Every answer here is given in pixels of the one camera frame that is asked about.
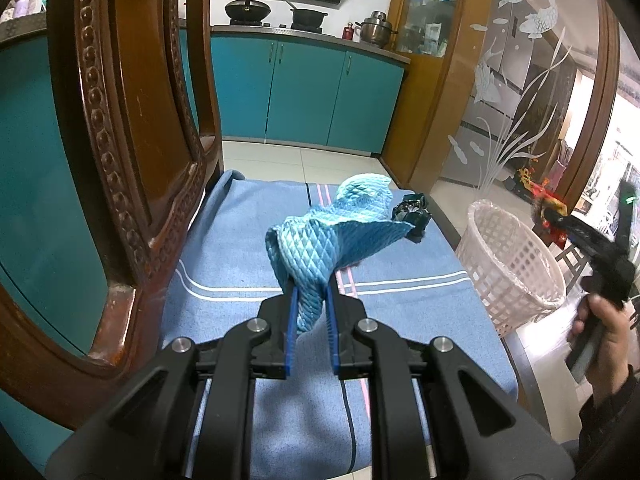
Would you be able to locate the dark green wrapper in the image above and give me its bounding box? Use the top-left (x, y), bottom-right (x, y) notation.
top-left (392, 193), bottom-right (432, 243)

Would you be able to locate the light blue quilted cloth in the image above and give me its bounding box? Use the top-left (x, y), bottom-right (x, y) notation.
top-left (265, 174), bottom-right (412, 334)

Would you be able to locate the person dark sleeve forearm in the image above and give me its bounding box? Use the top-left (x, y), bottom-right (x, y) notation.
top-left (576, 367), bottom-right (639, 479)

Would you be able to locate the white plastic trash basket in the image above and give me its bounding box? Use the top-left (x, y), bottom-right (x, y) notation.
top-left (456, 200), bottom-right (566, 337)

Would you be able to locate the person right hand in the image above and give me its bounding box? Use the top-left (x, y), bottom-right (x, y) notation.
top-left (567, 294), bottom-right (630, 408)

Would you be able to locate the yellow toy vehicle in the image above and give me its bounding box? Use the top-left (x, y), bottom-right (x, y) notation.
top-left (502, 167), bottom-right (547, 203)

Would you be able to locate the blue striped cloth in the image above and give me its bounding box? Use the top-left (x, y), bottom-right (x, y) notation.
top-left (159, 169), bottom-right (519, 480)

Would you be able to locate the etched glass sliding door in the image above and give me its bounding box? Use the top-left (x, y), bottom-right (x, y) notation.
top-left (431, 0), bottom-right (639, 234)

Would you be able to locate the wooden glass display cabinet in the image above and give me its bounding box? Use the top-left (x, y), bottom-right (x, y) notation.
top-left (381, 0), bottom-right (457, 181)

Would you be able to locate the steel stock pot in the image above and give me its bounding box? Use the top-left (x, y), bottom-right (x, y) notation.
top-left (356, 11), bottom-right (397, 49)

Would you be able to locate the red small bottle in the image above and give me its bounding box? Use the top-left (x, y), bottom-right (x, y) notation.
top-left (342, 22), bottom-right (355, 41)

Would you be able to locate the black cooking pot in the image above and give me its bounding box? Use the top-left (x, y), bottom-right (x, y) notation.
top-left (288, 1), bottom-right (328, 30)

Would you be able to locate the carved wooden chair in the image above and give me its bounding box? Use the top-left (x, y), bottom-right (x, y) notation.
top-left (1, 0), bottom-right (224, 430)

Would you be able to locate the black wok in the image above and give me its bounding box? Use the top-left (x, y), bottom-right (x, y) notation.
top-left (224, 0), bottom-right (271, 26)

